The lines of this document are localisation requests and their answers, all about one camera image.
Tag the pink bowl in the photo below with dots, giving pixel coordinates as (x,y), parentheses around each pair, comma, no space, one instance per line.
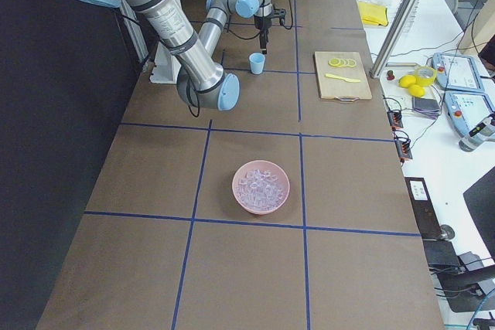
(262,165)

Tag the upper teach pendant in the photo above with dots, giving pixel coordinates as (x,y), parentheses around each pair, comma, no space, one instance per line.
(457,72)

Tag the orange black connector far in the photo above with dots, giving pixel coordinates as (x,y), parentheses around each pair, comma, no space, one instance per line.
(395,119)

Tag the orange black connector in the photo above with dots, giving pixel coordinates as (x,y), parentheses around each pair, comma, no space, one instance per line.
(402,143)
(395,119)

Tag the yellow cloth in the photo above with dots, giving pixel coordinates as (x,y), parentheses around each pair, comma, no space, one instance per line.
(373,14)

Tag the yellow lemon near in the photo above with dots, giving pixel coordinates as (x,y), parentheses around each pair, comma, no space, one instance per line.
(407,80)

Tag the orange black connector near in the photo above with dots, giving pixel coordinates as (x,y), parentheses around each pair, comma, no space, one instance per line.
(402,143)

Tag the aluminium frame post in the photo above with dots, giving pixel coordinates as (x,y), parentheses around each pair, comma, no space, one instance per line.
(393,36)

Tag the yellow plastic knife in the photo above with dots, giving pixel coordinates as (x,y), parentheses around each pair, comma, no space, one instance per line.
(345,79)

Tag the teach pendant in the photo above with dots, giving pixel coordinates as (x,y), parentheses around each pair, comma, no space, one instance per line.
(457,72)
(466,109)

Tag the light blue cup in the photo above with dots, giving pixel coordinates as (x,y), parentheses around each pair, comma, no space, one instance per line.
(257,63)

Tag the wooden cutting board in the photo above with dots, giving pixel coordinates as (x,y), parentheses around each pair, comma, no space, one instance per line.
(330,89)

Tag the black monitor corner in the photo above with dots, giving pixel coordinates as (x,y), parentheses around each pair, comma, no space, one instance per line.
(479,198)

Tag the dark purple pouch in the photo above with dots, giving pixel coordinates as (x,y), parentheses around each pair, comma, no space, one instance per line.
(426,106)

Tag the lower teach pendant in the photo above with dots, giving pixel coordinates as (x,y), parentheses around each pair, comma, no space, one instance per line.
(466,109)

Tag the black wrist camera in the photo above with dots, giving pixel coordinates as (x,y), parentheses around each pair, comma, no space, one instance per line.
(279,15)

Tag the white camera post with base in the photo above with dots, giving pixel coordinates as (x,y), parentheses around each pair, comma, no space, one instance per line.
(165,67)

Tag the clear ice cubes pile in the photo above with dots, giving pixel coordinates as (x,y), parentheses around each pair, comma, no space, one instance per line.
(260,191)

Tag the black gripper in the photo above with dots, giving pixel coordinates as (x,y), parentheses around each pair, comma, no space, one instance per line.
(262,23)

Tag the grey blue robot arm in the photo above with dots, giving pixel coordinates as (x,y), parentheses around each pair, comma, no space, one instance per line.
(202,83)

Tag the yellow tape roll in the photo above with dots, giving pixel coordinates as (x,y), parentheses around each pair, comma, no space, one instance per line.
(425,76)

